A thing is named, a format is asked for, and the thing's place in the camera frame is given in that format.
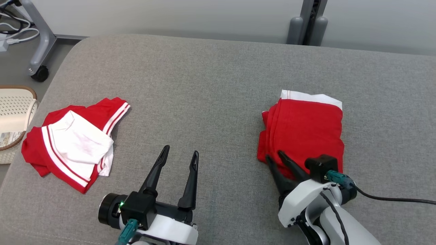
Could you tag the grey metal stand leg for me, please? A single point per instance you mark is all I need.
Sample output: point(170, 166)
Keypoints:
point(42, 41)

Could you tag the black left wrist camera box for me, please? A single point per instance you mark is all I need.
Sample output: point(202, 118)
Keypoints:
point(139, 211)

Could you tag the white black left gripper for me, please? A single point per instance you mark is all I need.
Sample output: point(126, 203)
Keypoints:
point(170, 228)

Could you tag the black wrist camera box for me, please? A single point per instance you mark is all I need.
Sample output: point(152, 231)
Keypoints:
point(322, 166)
point(139, 211)

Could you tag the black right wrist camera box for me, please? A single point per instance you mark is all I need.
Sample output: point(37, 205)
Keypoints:
point(322, 166)

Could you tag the black caster wheel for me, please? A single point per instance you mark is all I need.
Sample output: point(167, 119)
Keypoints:
point(40, 74)

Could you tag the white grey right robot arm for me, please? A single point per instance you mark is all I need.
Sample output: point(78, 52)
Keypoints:
point(354, 231)

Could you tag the red Bulls basketball jersey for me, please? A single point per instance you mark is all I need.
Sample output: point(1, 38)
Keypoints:
point(78, 143)
point(306, 126)

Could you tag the printed paper sheet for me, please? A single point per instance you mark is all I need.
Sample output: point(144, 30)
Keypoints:
point(8, 139)

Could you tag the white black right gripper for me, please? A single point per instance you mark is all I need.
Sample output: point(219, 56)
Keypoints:
point(303, 200)

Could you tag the cream laundry basket brown rim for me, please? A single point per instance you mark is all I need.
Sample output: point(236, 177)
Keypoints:
point(13, 109)

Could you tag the grey metal partition post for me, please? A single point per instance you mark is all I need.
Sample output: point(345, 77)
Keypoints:
point(295, 30)

